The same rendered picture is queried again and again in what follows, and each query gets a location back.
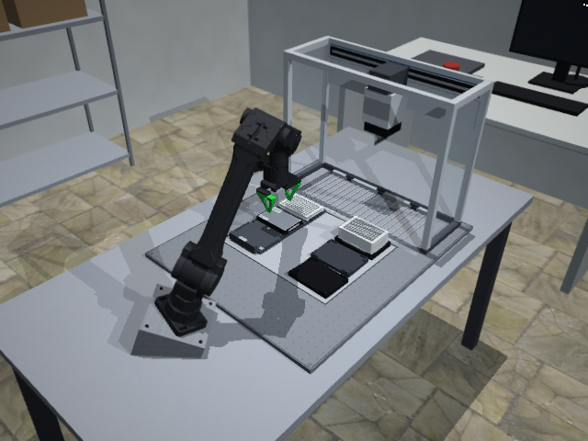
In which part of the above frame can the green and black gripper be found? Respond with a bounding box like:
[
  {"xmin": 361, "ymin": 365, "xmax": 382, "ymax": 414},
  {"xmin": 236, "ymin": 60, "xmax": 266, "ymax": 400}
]
[{"xmin": 256, "ymin": 164, "xmax": 301, "ymax": 213}]

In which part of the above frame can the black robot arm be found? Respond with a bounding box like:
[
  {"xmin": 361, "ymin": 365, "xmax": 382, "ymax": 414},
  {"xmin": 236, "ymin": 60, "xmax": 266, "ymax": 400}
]
[{"xmin": 154, "ymin": 107, "xmax": 302, "ymax": 337}]

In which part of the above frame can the white deep-well block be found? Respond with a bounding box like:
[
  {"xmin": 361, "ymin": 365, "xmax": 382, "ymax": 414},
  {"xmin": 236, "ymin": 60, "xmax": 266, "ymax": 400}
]
[{"xmin": 337, "ymin": 216, "xmax": 389, "ymax": 254}]

